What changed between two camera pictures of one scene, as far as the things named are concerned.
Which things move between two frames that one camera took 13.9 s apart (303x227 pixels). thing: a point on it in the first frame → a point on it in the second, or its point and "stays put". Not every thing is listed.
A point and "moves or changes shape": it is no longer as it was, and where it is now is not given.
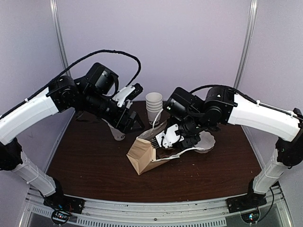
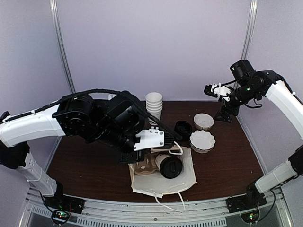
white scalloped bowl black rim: [207, 142] stays put
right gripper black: [189, 144] → [222, 112]
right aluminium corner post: [248, 41] stays put
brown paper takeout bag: [143, 157] moves or changes shape
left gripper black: [117, 123] → [125, 159]
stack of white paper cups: [154, 104] stays put
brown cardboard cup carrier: [165, 152] → [148, 166]
